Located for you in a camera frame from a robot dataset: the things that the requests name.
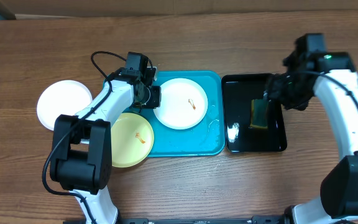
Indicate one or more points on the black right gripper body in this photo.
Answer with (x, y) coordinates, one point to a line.
(293, 94)

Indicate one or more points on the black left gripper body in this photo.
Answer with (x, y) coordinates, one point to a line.
(151, 98)

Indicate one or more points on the white plate with stain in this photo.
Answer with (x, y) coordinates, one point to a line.
(183, 105)

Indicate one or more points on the green yellow sponge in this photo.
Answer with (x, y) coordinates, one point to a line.
(259, 110)

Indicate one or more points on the large white plate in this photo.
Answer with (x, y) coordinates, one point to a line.
(64, 97)

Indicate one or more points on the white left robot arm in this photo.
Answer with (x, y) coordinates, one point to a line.
(81, 157)

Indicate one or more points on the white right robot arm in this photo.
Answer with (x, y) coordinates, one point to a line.
(333, 79)

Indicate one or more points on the black plastic tray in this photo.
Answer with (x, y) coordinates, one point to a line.
(238, 92)

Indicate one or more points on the yellow plate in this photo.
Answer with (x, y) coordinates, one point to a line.
(132, 139)

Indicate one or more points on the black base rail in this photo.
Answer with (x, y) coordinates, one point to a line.
(258, 219)

